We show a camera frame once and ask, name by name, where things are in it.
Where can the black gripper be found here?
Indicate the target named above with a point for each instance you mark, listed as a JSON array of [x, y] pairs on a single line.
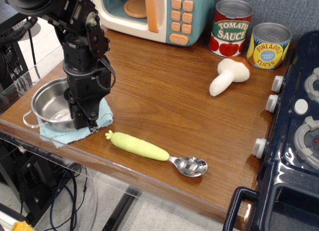
[[86, 90]]

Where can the small stainless steel pot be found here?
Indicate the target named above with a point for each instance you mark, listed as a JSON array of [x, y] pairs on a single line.
[[51, 108]]

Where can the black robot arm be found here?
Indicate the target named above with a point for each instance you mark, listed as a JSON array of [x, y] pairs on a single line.
[[77, 27]]

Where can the light blue folded cloth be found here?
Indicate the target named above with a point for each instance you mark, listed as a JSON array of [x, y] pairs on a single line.
[[60, 139]]

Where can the black desk at left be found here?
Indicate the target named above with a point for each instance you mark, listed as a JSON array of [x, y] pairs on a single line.
[[8, 21]]

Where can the toy microwave oven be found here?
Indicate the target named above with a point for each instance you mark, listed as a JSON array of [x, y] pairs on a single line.
[[176, 22]]

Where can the plush mushroom toy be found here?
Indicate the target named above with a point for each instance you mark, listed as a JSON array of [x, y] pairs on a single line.
[[230, 69]]

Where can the tomato sauce can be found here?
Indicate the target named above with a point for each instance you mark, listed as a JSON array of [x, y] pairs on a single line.
[[230, 26]]

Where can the pineapple slices can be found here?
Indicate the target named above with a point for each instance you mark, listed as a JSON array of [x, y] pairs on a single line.
[[268, 45]]

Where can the dark blue toy stove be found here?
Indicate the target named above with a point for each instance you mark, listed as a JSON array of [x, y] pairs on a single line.
[[287, 197]]

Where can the spoon with green handle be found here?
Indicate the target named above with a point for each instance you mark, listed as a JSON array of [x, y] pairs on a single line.
[[188, 166]]

